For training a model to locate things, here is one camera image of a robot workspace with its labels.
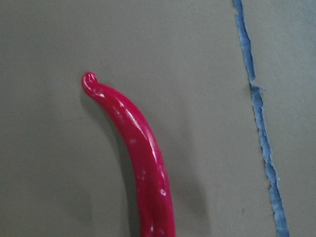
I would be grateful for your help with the red chili pepper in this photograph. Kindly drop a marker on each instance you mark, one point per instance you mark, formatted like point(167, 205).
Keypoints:
point(151, 179)

